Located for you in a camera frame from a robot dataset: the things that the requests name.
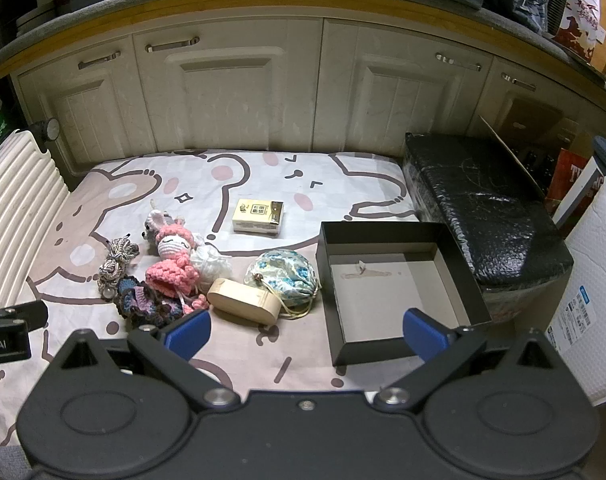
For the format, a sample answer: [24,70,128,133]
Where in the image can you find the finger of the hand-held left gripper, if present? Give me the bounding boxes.
[0,301,48,332]

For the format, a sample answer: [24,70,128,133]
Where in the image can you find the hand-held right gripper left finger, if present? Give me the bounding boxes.
[58,308,236,413]

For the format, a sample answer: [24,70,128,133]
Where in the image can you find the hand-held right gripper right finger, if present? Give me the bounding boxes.
[373,308,556,413]

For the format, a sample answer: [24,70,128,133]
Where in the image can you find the blue purple crochet piece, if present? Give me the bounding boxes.
[114,275,194,332]

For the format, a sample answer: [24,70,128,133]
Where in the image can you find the beige crochet piece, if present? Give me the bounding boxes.
[206,277,280,328]

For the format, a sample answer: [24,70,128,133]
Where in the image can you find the black cardboard box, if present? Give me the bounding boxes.
[316,221,493,367]

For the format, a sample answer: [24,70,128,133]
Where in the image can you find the pink crochet doll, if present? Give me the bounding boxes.
[145,225,209,316]

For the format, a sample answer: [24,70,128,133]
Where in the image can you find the white crochet piece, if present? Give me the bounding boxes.
[190,245,233,296]

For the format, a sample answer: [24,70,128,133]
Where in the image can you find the grey twisted cord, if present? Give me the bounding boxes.
[99,234,140,301]

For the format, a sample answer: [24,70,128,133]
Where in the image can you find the floral drawstring pouch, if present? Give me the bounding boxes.
[244,250,322,320]

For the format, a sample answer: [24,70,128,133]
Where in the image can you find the grey crochet bunny toy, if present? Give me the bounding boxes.
[142,202,184,246]

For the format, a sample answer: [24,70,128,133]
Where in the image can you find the small yellow box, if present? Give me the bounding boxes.
[232,198,285,237]

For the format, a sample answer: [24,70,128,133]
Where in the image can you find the cartoon printed blanket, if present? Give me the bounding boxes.
[0,149,424,448]

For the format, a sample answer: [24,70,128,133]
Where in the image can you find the white ribbed panel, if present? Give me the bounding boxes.
[0,130,70,311]

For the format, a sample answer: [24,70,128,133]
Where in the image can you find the black bubble-wrap box lid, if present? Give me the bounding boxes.
[402,132,575,321]

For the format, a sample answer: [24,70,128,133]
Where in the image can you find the white padded mailer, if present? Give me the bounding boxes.
[548,175,606,406]

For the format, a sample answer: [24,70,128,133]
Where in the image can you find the round black knob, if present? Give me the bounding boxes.
[30,117,60,142]

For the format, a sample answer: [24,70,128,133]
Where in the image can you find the cream cabinet door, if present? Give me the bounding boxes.
[483,57,606,146]
[315,20,494,158]
[133,17,326,153]
[13,35,156,176]

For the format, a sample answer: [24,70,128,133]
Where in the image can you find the white flat box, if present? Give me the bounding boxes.
[553,155,606,226]

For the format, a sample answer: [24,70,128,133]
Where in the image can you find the red box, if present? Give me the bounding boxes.
[546,147,596,211]

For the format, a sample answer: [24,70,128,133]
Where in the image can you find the brown cardboard box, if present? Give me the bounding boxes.
[478,95,579,201]

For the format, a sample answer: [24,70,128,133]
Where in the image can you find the grey countertop with wood edge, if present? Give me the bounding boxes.
[0,0,606,93]

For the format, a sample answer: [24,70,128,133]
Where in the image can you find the red and white bag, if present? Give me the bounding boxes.
[553,0,606,56]

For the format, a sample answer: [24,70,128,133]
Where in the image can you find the metal cabinet handle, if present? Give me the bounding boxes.
[435,52,482,71]
[502,73,537,92]
[78,50,121,70]
[145,36,200,53]

